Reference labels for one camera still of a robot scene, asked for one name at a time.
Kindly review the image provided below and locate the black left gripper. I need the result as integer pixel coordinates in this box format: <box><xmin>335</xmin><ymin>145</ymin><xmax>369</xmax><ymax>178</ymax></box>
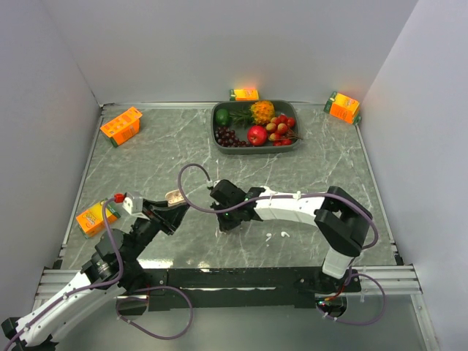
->
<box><xmin>124</xmin><ymin>197</ymin><xmax>190</xmax><ymax>262</ymax></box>

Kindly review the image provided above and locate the pink earbuds charging case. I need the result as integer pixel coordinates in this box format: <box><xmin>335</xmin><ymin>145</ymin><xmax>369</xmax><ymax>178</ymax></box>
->
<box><xmin>165</xmin><ymin>189</ymin><xmax>186</xmax><ymax>207</ymax></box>

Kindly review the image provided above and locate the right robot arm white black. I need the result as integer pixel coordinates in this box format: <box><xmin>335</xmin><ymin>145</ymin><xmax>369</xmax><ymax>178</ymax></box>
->
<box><xmin>210</xmin><ymin>179</ymin><xmax>372</xmax><ymax>292</ymax></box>

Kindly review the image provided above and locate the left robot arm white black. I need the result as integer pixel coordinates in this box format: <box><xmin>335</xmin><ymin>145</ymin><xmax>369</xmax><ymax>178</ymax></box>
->
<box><xmin>1</xmin><ymin>194</ymin><xmax>189</xmax><ymax>350</ymax></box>

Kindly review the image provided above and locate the dark purple grape bunch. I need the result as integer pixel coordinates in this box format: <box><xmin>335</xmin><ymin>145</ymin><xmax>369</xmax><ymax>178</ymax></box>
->
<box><xmin>214</xmin><ymin>127</ymin><xmax>252</xmax><ymax>147</ymax></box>

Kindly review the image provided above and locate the red apple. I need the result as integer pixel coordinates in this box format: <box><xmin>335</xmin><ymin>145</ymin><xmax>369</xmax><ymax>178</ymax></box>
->
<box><xmin>247</xmin><ymin>125</ymin><xmax>268</xmax><ymax>146</ymax></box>

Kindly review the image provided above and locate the orange juice box near left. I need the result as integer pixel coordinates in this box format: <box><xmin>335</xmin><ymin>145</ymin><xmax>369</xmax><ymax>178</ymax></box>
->
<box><xmin>75</xmin><ymin>198</ymin><xmax>121</xmax><ymax>238</ymax></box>

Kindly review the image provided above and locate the orange juice box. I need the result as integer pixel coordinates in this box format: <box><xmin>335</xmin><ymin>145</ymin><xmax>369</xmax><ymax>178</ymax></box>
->
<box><xmin>230</xmin><ymin>89</ymin><xmax>260</xmax><ymax>101</ymax></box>
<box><xmin>100</xmin><ymin>107</ymin><xmax>143</xmax><ymax>148</ymax></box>
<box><xmin>323</xmin><ymin>91</ymin><xmax>361</xmax><ymax>125</ymax></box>
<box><xmin>75</xmin><ymin>198</ymin><xmax>121</xmax><ymax>238</ymax></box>

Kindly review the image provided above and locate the green lime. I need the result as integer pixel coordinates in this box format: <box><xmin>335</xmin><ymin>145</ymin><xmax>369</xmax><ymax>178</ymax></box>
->
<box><xmin>215</xmin><ymin>109</ymin><xmax>230</xmax><ymax>127</ymax></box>

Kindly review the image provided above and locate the small pineapple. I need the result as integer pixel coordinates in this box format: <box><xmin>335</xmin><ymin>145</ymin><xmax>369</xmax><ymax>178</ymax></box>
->
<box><xmin>229</xmin><ymin>100</ymin><xmax>276</xmax><ymax>127</ymax></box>

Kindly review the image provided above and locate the orange juice box far left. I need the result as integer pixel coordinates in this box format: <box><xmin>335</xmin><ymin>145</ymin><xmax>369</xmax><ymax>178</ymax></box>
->
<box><xmin>100</xmin><ymin>107</ymin><xmax>143</xmax><ymax>148</ymax></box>

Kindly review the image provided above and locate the orange juice box back centre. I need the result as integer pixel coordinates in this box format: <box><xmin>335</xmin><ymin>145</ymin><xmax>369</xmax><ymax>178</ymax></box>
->
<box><xmin>230</xmin><ymin>89</ymin><xmax>260</xmax><ymax>101</ymax></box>

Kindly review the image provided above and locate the dark grey fruit tray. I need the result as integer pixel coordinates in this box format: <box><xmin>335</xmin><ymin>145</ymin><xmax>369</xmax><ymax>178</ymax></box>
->
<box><xmin>211</xmin><ymin>100</ymin><xmax>301</xmax><ymax>155</ymax></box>

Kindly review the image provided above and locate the orange juice box far right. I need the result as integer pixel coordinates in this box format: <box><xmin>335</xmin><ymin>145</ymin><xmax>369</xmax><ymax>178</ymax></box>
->
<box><xmin>323</xmin><ymin>91</ymin><xmax>361</xmax><ymax>125</ymax></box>

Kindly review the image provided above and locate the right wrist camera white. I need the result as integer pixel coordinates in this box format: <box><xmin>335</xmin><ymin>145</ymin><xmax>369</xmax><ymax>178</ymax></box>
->
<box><xmin>206</xmin><ymin>180</ymin><xmax>220</xmax><ymax>189</ymax></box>

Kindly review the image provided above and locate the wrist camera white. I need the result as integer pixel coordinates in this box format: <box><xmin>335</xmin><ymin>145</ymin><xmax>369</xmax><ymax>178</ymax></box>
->
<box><xmin>113</xmin><ymin>192</ymin><xmax>144</xmax><ymax>218</ymax></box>
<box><xmin>206</xmin><ymin>180</ymin><xmax>220</xmax><ymax>189</ymax></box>

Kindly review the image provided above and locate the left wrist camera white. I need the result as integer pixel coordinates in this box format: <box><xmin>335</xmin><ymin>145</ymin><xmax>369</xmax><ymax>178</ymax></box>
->
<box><xmin>113</xmin><ymin>192</ymin><xmax>144</xmax><ymax>218</ymax></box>

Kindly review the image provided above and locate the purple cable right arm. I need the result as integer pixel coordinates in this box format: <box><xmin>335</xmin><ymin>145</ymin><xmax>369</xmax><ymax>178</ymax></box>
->
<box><xmin>177</xmin><ymin>162</ymin><xmax>380</xmax><ymax>251</ymax></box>

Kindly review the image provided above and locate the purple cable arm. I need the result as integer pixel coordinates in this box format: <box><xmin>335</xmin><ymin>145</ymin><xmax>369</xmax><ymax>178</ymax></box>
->
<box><xmin>177</xmin><ymin>162</ymin><xmax>380</xmax><ymax>251</ymax></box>
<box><xmin>2</xmin><ymin>198</ymin><xmax>125</xmax><ymax>351</ymax></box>

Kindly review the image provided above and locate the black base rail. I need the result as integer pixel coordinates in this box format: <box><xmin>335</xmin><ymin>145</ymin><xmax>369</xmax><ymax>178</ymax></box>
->
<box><xmin>124</xmin><ymin>267</ymin><xmax>361</xmax><ymax>312</ymax></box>

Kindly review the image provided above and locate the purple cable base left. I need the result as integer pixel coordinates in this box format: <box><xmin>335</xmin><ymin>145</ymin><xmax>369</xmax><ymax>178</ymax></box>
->
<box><xmin>116</xmin><ymin>285</ymin><xmax>195</xmax><ymax>341</ymax></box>

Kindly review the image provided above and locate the purple cable base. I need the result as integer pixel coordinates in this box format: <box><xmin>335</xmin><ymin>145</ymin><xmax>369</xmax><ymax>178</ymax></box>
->
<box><xmin>317</xmin><ymin>273</ymin><xmax>388</xmax><ymax>326</ymax></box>
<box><xmin>116</xmin><ymin>285</ymin><xmax>195</xmax><ymax>341</ymax></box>

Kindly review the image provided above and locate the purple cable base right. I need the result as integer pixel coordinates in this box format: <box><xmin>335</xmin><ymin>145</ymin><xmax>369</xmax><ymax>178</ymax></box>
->
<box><xmin>317</xmin><ymin>273</ymin><xmax>388</xmax><ymax>326</ymax></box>

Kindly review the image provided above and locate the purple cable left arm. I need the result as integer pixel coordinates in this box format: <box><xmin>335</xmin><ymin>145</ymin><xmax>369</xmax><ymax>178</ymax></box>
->
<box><xmin>2</xmin><ymin>198</ymin><xmax>125</xmax><ymax>351</ymax></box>

